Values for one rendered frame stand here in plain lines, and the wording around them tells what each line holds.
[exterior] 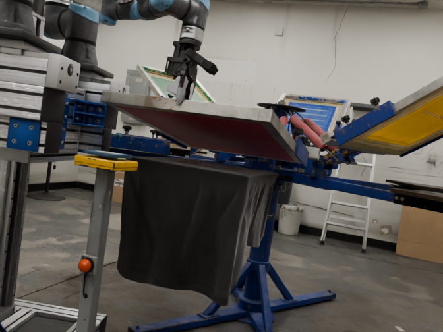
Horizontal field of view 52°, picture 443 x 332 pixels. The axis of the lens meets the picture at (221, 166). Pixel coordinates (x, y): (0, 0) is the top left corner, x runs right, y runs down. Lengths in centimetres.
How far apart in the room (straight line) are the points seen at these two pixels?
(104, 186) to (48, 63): 36
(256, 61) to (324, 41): 92
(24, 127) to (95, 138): 46
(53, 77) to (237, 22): 542
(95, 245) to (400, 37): 534
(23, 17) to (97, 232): 63
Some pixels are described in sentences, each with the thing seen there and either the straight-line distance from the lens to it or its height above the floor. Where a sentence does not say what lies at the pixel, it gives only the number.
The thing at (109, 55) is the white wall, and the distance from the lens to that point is 736.
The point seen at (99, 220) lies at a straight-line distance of 133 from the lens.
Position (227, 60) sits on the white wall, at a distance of 650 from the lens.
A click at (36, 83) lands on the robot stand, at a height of 113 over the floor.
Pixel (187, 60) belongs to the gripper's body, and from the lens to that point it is 145.
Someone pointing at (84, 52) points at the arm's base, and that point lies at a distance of 184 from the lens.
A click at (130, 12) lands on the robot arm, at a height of 154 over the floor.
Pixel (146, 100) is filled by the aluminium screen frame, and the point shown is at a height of 114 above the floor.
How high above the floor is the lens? 104
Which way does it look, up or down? 3 degrees down
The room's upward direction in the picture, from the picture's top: 8 degrees clockwise
